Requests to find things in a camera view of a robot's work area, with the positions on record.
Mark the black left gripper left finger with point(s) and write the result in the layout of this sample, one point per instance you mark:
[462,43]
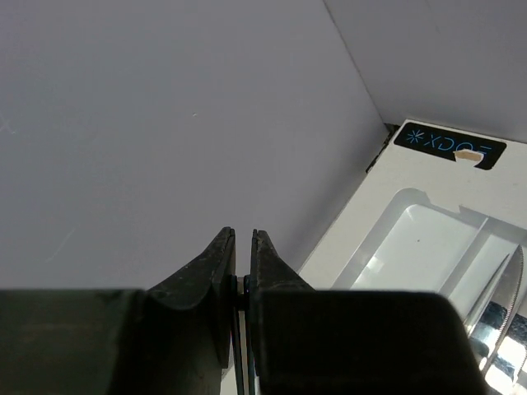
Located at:
[171,339]

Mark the black logo sticker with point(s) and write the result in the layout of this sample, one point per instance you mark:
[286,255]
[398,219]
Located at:
[478,152]

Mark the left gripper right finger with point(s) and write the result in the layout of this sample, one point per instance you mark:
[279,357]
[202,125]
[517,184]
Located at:
[308,341]

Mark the dark handled knife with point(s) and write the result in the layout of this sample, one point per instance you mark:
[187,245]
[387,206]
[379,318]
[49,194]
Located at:
[489,326]

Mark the white divided utensil tray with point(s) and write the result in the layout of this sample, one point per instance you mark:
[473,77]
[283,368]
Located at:
[418,246]

